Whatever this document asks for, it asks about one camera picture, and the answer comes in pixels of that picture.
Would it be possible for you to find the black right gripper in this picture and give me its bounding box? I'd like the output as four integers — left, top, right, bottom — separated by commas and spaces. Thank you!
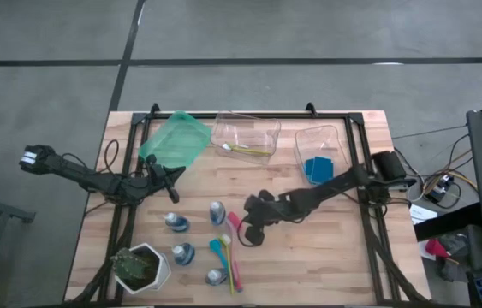
243, 191, 283, 248

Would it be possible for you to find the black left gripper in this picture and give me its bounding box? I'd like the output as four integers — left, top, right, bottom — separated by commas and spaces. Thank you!
136, 153, 187, 204

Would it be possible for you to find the red dish brush pink handle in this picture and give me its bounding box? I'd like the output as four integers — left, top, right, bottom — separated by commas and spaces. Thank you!
226, 210, 244, 293

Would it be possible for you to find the blue dish soap bottle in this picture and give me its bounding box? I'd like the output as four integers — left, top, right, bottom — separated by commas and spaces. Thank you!
204, 268, 229, 287
209, 200, 228, 227
171, 241, 196, 267
164, 211, 192, 234

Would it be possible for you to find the yellow-green dish brush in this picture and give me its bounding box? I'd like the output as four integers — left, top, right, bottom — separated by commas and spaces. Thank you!
222, 142, 273, 157
218, 233, 236, 295

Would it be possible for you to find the blue dish brush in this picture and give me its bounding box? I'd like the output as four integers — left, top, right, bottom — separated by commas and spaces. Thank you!
208, 238, 230, 275

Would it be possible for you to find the green translucent plastic bin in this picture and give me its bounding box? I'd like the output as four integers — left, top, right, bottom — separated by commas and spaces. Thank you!
137, 109, 212, 170

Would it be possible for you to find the clear plastic bin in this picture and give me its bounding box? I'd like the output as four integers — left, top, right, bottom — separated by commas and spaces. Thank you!
209, 110, 283, 167
294, 124, 357, 198

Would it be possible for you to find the white hexagonal plant pot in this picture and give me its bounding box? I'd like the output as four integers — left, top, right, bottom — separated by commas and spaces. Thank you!
113, 242, 173, 297

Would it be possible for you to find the green cactus plant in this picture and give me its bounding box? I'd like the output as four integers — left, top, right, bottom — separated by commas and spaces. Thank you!
110, 246, 152, 282

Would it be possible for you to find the white paper sheet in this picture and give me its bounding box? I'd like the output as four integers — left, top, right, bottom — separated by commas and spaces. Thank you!
408, 204, 439, 226

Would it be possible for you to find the red object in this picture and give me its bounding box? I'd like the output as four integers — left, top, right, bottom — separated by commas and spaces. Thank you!
424, 237, 451, 259

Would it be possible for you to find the blue electronics box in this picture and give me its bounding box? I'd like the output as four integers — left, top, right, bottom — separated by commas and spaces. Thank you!
430, 175, 456, 203

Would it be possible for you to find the black bar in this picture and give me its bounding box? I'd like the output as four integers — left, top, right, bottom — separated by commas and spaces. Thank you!
413, 200, 482, 243

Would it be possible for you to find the grey cloth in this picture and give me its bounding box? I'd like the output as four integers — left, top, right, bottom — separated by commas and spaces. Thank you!
437, 233, 471, 283

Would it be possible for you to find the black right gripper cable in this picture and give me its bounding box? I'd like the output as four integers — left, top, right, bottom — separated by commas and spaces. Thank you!
237, 212, 268, 249

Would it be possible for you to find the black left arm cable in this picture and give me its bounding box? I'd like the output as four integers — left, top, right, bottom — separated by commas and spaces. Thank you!
101, 138, 121, 175

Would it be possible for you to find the black metal table frame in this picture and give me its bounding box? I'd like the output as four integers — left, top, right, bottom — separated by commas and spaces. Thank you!
63, 101, 432, 308

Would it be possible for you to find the thin grey floor cable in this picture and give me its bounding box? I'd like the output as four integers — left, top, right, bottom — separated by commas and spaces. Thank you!
391, 124, 468, 140

